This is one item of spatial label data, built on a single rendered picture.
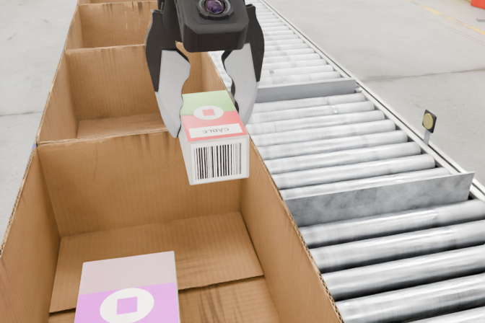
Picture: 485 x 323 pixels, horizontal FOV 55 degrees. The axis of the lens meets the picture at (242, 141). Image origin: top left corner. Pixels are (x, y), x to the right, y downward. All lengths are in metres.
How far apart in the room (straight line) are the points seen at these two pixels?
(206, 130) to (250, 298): 0.29
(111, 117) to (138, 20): 0.42
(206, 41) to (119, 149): 0.38
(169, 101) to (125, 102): 0.65
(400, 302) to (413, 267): 0.09
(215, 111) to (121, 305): 0.24
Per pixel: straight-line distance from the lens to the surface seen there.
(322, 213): 0.98
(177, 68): 0.42
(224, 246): 0.70
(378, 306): 0.84
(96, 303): 0.56
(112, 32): 1.43
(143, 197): 0.72
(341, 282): 0.86
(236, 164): 0.42
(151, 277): 0.58
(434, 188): 1.08
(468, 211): 1.11
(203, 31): 0.32
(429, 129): 1.30
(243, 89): 0.44
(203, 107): 0.46
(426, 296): 0.88
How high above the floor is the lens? 1.37
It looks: 30 degrees down
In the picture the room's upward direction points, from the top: straight up
